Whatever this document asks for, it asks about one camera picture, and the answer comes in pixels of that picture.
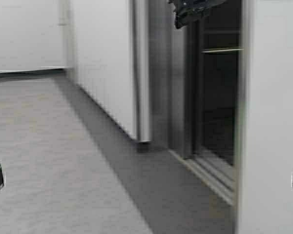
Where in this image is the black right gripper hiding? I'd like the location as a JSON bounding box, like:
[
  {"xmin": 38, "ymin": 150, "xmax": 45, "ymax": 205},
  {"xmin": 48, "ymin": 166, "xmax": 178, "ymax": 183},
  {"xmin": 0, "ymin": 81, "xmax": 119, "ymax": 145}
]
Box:
[{"xmin": 167, "ymin": 0, "xmax": 226, "ymax": 29}]

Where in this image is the steel elevator door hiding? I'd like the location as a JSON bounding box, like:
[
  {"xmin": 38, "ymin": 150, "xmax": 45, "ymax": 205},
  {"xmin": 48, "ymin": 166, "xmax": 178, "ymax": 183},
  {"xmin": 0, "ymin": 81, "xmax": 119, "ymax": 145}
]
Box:
[{"xmin": 148, "ymin": 0, "xmax": 201, "ymax": 159}]

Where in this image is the rear elevator handrail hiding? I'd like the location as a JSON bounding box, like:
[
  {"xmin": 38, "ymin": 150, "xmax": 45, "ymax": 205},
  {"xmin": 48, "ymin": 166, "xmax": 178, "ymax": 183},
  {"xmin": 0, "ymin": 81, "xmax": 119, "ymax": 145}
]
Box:
[{"xmin": 202, "ymin": 47, "xmax": 244, "ymax": 54}]

